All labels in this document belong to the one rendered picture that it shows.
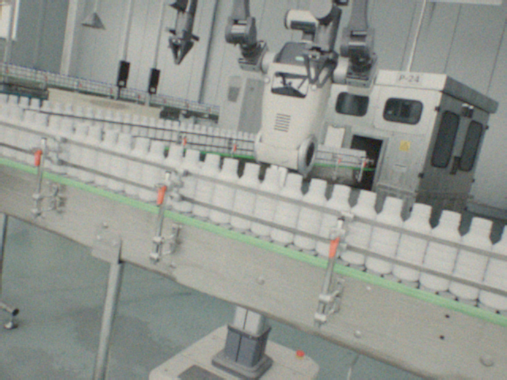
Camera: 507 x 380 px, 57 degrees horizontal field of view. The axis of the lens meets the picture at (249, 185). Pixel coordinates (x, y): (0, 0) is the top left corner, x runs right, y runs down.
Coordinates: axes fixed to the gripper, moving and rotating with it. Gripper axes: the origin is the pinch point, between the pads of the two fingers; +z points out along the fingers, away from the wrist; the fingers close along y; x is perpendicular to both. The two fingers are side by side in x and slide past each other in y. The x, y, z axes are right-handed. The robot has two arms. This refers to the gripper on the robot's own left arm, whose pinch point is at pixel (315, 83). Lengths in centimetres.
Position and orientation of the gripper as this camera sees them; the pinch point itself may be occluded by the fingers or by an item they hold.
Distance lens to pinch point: 127.9
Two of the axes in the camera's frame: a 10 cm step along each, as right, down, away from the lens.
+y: 4.4, -0.2, 9.0
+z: -1.9, 9.7, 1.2
